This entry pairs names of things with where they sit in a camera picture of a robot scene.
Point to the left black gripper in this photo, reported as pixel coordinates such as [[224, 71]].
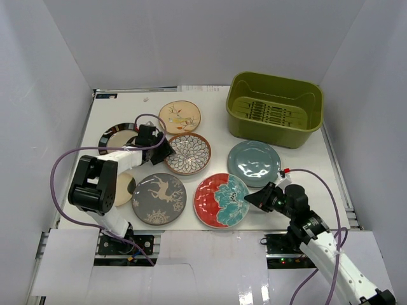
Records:
[[159, 150]]

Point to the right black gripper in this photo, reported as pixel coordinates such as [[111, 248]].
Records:
[[261, 198]]

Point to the white petal pattern bowl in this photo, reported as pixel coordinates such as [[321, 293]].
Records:
[[192, 154]]

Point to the red and teal flower plate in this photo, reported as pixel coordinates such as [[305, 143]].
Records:
[[219, 201]]

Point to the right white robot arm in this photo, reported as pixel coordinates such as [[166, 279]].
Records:
[[318, 243]]

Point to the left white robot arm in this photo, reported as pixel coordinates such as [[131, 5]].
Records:
[[93, 188]]

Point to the olive green plastic bin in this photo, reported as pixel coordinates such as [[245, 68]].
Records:
[[275, 110]]

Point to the grey-blue glazed plate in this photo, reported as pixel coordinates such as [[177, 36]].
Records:
[[255, 163]]

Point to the cream plate with dark patch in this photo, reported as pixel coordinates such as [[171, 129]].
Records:
[[125, 186]]

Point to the grey reindeer snowflake plate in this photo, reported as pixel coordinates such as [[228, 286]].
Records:
[[159, 199]]

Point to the black rimmed striped plate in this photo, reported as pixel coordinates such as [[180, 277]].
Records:
[[116, 136]]

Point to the beige bird branch plate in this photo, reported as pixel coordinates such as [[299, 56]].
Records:
[[180, 116]]

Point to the printed paper sheet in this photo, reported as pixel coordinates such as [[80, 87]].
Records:
[[203, 88]]

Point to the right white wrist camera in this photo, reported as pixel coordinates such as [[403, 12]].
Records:
[[284, 178]]

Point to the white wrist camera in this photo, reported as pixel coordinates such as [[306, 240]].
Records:
[[155, 130], [284, 178]]

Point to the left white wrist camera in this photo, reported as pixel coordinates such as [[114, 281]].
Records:
[[155, 130]]

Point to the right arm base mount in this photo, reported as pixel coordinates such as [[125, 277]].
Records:
[[281, 255]]

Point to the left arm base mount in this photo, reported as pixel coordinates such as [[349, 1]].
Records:
[[111, 252]]

